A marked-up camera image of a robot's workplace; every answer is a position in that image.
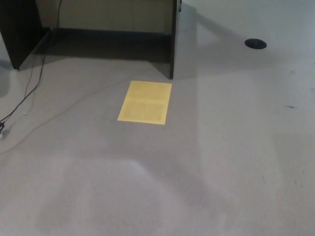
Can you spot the yellow paper sheet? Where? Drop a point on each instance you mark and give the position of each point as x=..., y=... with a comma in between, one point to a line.
x=145, y=102

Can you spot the round black floor cover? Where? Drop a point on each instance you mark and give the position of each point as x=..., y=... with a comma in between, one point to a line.
x=255, y=43

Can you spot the dark wooden desk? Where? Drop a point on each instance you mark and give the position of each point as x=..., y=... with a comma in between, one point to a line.
x=19, y=29

